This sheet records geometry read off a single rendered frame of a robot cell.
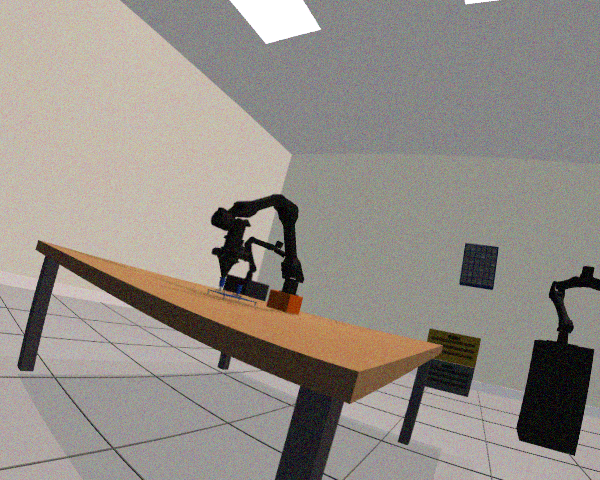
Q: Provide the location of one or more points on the blue board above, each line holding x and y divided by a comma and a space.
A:
238, 289

